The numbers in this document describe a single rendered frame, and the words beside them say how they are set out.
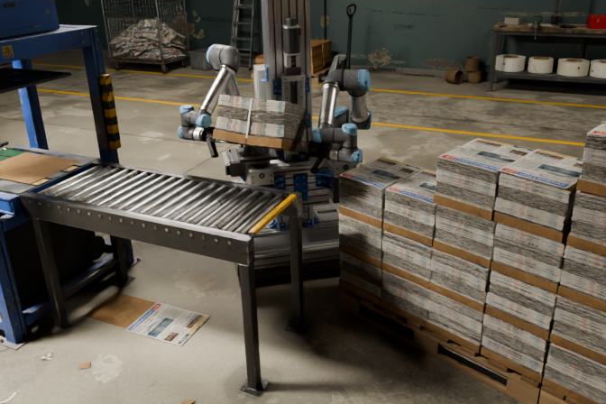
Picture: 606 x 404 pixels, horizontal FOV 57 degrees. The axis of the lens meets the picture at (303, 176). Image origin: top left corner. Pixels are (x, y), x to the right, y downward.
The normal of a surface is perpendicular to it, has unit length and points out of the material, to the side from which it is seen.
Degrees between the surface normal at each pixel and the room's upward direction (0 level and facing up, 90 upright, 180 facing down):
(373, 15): 90
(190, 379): 0
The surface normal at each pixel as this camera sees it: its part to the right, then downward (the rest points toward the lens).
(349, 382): -0.02, -0.93
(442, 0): -0.41, 0.35
